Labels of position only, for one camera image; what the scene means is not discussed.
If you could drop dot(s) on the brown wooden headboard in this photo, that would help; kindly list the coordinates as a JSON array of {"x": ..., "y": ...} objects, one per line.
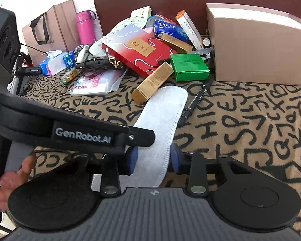
[{"x": 185, "y": 1}]

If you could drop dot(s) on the person's left hand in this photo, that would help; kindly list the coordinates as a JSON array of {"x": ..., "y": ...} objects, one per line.
[{"x": 15, "y": 178}]

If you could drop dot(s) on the clear packet with red print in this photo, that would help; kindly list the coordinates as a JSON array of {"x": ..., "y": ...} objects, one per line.
[{"x": 95, "y": 82}]

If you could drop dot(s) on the blue medicine box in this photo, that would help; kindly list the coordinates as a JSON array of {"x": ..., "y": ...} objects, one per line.
[{"x": 170, "y": 29}]

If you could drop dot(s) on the black marker pen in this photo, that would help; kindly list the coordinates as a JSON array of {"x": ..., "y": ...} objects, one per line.
[{"x": 198, "y": 98}]

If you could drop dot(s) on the pink soft item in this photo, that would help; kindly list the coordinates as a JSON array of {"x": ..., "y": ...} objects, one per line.
[{"x": 148, "y": 30}]

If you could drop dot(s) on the red foil packet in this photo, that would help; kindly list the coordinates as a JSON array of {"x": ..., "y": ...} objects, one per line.
[{"x": 166, "y": 18}]

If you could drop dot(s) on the small white bottle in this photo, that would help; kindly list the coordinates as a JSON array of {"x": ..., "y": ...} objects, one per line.
[{"x": 206, "y": 42}]

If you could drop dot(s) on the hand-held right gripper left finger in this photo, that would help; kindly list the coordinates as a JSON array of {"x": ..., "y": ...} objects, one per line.
[{"x": 132, "y": 160}]

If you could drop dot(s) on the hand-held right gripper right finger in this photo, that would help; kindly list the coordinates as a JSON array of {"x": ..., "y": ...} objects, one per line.
[{"x": 174, "y": 157}]

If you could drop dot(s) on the long gold box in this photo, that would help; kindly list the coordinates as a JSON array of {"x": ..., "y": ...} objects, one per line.
[
  {"x": 150, "y": 84},
  {"x": 176, "y": 42}
]

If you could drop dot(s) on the white terry insole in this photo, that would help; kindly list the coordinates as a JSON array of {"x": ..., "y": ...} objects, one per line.
[{"x": 160, "y": 110}]

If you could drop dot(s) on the letter printed blanket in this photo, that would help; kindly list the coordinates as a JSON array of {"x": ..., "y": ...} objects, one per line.
[{"x": 240, "y": 115}]

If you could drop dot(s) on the blue patterned small packet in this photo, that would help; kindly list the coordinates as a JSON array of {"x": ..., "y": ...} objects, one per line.
[{"x": 69, "y": 59}]

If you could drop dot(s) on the orange and white medicine box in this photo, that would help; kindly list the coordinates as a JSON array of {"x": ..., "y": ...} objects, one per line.
[{"x": 189, "y": 27}]

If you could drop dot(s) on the blue tissue pack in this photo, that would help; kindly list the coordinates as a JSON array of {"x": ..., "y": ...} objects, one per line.
[{"x": 52, "y": 64}]

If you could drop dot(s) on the red and white flat box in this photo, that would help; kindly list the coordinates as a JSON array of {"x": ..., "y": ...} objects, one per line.
[{"x": 138, "y": 47}]

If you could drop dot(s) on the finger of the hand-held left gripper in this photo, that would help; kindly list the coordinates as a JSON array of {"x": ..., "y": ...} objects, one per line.
[{"x": 140, "y": 136}]

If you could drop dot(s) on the clear round lid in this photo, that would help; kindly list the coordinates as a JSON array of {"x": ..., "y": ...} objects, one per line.
[{"x": 153, "y": 21}]

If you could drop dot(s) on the pale yellow small box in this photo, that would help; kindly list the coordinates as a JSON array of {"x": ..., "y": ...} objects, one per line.
[{"x": 141, "y": 12}]

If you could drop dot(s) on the dotted white insole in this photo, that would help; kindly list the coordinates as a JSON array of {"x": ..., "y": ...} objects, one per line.
[{"x": 130, "y": 23}]

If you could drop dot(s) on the grey white cloth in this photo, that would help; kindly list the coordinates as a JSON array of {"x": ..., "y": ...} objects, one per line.
[{"x": 94, "y": 49}]

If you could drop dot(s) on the pink thermos bottle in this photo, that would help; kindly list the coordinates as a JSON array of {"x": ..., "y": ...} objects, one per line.
[{"x": 85, "y": 27}]

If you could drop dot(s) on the brown paper bag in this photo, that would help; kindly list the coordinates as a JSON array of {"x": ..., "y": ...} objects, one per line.
[{"x": 55, "y": 27}]

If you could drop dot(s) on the pinkish brown cardboard box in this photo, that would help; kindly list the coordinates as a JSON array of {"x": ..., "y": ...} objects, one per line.
[{"x": 255, "y": 47}]

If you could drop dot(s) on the black device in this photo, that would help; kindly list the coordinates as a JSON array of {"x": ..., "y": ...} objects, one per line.
[{"x": 27, "y": 69}]

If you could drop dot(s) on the green cardboard box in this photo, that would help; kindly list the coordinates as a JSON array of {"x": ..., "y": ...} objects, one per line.
[{"x": 190, "y": 66}]

